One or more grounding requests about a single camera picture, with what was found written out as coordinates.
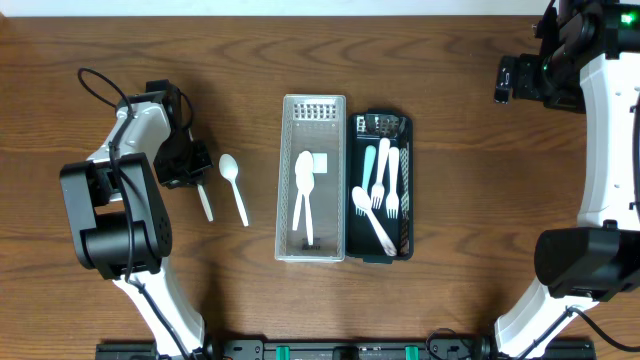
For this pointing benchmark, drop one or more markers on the black plastic basket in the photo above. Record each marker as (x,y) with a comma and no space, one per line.
(367,128)

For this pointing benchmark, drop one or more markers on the white plastic spoon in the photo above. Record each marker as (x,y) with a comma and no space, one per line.
(229,170)
(304,182)
(308,221)
(362,200)
(206,203)

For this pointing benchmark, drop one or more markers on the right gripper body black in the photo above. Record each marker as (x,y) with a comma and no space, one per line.
(530,77)

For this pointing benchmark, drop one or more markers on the white plastic fork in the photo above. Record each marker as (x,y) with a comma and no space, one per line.
(368,163)
(392,200)
(378,190)

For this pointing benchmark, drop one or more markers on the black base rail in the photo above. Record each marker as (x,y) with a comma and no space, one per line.
(447,347)

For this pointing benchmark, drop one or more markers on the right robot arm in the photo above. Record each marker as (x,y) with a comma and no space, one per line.
(588,63)

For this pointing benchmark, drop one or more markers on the clear plastic basket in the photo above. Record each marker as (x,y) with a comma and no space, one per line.
(314,123)

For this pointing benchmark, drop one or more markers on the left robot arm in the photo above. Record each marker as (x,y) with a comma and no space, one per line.
(119,223)

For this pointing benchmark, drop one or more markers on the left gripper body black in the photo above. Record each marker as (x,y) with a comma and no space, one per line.
(180,161)

